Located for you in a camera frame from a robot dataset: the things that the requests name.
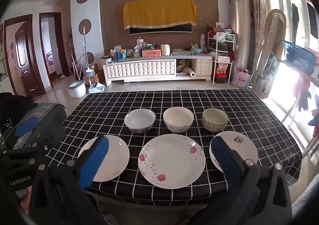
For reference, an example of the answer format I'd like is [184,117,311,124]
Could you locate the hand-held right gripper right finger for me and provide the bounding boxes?
[210,137,293,225]

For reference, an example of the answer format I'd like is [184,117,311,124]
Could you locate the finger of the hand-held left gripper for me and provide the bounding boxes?
[4,125,66,166]
[2,117,38,152]

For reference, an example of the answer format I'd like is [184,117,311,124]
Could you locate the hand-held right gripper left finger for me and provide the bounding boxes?
[24,136,109,225]

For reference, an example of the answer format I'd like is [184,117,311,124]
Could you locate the plain white plate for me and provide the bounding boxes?
[78,135,130,182]

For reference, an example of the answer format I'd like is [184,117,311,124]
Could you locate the white plate with brown flowers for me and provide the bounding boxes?
[209,131,259,173]

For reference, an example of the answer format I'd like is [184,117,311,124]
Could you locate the floral patterned rim bowl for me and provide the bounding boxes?
[201,108,229,133]

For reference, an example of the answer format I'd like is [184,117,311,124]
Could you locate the white plate with pink petals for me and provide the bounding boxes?
[138,134,206,189]

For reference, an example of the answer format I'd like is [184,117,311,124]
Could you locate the white bowl with pink flowers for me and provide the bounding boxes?
[124,109,156,134]

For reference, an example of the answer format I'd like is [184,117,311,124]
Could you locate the cream white bowl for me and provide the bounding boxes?
[163,107,194,133]

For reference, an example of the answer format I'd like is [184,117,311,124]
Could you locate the grey embroidered sofa cover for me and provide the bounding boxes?
[0,102,67,151]

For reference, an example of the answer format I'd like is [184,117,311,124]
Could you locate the black cloth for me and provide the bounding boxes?
[0,92,38,141]

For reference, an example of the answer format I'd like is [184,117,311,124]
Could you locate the white mop bucket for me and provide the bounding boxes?
[67,81,88,99]

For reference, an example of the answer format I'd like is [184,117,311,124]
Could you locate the white dustpan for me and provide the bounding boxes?
[88,83,105,94]

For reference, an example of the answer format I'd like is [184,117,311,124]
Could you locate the dark wooden door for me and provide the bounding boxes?
[4,14,46,97]

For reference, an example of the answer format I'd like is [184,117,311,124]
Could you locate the black white checked tablecloth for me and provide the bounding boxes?
[61,89,303,207]

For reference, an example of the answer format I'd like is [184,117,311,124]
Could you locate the leaning wooden sticks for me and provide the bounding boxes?
[68,42,83,77]

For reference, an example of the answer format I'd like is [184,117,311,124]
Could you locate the cardboard box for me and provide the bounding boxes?
[83,64,99,87]

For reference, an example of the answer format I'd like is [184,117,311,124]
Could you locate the pink bag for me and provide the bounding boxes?
[231,68,252,89]

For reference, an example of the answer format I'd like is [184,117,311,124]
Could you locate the clothes drying rack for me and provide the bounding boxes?
[282,73,319,163]

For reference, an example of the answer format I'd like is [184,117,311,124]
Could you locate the white metal shelf rack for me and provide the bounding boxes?
[207,32,236,84]

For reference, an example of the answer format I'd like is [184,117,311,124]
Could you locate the white tufted television cabinet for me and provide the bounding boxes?
[102,55,213,86]

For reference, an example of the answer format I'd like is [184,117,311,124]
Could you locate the pink storage box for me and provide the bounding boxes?
[142,49,161,58]

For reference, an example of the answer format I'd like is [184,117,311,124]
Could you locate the blue plastic basket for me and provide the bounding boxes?
[282,40,318,76]

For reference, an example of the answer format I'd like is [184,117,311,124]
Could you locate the standing oval mirror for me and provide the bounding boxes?
[250,9,287,99]

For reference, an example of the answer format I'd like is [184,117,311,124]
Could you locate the standing air conditioner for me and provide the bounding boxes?
[229,0,250,86]

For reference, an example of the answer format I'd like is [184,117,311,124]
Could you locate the dark hanging garment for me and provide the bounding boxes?
[306,3,317,33]
[291,3,299,31]

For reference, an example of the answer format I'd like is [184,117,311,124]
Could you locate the patterned curtain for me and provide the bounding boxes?
[243,0,267,83]

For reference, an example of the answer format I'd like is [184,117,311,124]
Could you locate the yellow cloth cover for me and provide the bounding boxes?
[123,0,197,30]

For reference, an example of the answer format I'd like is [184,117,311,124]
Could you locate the long-handled broom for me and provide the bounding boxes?
[77,27,95,79]

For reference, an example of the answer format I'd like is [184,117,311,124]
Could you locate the dark wooden doorway frame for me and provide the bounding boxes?
[38,12,71,77]

